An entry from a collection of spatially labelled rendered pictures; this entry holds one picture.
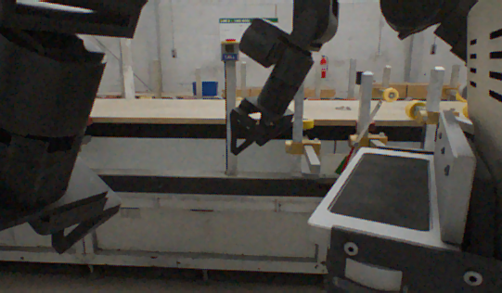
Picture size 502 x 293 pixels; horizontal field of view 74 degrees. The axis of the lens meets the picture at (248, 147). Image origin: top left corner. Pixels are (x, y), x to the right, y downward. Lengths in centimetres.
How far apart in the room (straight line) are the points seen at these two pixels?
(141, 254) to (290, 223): 80
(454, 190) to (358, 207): 8
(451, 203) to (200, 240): 163
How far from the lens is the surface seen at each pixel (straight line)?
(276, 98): 58
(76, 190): 28
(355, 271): 25
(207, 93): 683
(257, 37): 59
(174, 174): 140
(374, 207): 30
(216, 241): 180
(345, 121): 154
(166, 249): 189
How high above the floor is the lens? 116
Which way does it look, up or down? 15 degrees down
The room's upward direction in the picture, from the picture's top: straight up
